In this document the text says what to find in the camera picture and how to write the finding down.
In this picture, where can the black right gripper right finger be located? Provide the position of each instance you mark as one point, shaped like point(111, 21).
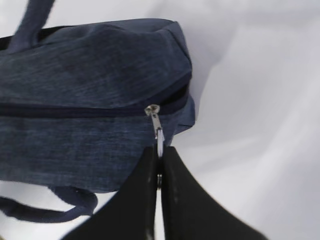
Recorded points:
point(190, 213)

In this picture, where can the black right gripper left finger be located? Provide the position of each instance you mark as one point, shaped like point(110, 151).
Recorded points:
point(130, 213)

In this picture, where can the navy blue lunch bag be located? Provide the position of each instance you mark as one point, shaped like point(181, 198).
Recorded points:
point(73, 101)

